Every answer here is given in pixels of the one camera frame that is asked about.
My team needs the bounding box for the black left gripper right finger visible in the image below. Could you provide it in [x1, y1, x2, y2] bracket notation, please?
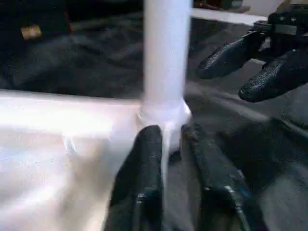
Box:
[182, 122, 268, 231]

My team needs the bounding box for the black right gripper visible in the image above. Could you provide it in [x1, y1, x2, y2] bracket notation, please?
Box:
[196, 3, 308, 103]

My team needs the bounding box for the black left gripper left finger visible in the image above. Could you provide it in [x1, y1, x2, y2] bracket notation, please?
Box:
[105, 124, 165, 231]

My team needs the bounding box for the white plastic table top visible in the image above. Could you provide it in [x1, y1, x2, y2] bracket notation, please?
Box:
[0, 88, 193, 231]

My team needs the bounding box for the white plastic table leg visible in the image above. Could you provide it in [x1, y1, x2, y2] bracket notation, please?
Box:
[139, 0, 193, 128]

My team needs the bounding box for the black mat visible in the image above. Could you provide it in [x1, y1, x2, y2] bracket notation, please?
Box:
[0, 9, 308, 231]

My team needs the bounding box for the black box with gold label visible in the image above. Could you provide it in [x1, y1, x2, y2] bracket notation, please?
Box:
[0, 0, 73, 51]

